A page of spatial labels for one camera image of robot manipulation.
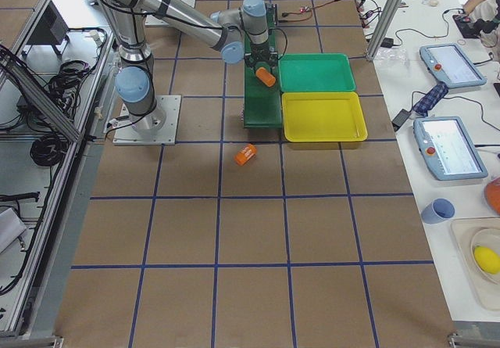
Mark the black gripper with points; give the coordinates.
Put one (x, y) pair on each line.
(259, 50)

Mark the plain orange cylinder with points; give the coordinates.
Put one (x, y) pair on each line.
(266, 77)

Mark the orange cylinder with 4680 print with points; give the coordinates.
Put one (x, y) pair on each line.
(245, 154)

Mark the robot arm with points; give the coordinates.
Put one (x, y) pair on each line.
(169, 42)

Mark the green plastic tray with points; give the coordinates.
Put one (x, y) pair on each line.
(315, 72)

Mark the green conveyor belt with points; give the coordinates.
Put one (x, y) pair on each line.
(262, 105)

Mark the yellow plastic tray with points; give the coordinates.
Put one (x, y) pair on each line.
(323, 117)

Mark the black power adapter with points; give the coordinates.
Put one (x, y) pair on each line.
(401, 117)

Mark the blue plaid folded umbrella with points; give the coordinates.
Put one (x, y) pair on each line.
(430, 99)

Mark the teach pendant far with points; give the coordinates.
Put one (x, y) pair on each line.
(449, 64)

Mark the teach pendant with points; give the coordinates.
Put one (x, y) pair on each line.
(449, 64)
(447, 149)

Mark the teach pendant near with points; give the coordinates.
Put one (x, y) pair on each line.
(447, 149)

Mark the blue plastic cup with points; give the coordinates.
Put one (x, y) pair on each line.
(439, 210)

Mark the beige tray with bowl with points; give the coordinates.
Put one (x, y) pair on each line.
(478, 243)

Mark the yellow lemon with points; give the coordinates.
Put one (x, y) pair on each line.
(487, 259)

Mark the aluminium frame post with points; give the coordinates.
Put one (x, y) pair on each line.
(388, 13)

